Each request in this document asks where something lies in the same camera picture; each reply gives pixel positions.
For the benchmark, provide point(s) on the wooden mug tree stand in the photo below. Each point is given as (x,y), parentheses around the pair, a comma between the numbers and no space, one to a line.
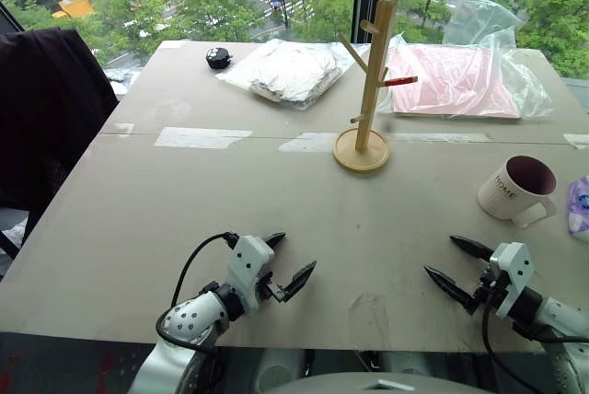
(370,99)

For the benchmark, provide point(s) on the yellow vehicle outside window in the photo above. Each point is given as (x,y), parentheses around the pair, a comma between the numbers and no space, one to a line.
(73,5)

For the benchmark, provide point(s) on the bagged white folded cloth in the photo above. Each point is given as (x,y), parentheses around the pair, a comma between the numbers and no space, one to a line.
(285,72)

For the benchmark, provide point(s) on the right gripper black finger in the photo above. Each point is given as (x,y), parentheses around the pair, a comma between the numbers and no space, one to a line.
(451,287)
(474,249)

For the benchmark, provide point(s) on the dark cloth over chair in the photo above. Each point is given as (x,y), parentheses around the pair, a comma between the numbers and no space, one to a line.
(46,113)

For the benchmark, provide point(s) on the small round black device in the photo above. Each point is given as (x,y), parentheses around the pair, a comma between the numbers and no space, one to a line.
(217,58)

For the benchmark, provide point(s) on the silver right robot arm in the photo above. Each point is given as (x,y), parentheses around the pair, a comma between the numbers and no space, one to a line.
(559,320)

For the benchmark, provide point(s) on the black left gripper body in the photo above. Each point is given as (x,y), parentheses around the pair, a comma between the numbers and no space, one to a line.
(267,288)

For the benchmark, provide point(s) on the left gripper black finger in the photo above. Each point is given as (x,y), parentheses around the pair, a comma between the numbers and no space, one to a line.
(298,281)
(277,239)

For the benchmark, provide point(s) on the purple tissue pack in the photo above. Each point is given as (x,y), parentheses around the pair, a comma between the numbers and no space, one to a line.
(580,207)

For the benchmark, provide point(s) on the white ribbed mug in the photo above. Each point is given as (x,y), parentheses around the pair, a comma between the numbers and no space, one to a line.
(499,198)

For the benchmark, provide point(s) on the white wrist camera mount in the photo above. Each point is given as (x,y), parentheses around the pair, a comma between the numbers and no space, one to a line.
(246,265)
(513,274)

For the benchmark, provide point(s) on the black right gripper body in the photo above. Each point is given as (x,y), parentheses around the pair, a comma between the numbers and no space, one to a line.
(490,293)

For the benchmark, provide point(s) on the pink board in plastic bag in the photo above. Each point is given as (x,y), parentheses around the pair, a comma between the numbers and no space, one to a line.
(453,83)

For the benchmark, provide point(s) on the crumpled clear plastic bag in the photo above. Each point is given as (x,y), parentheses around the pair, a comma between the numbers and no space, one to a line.
(483,16)

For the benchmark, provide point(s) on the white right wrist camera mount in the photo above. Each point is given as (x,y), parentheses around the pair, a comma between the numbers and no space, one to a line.
(513,274)

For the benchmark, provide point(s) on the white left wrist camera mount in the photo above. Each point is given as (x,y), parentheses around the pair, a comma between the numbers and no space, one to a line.
(246,265)

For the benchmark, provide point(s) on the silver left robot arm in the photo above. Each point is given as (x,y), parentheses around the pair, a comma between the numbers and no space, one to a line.
(193,320)

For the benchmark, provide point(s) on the grey rounded robot body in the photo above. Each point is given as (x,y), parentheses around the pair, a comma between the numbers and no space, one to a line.
(368,380)

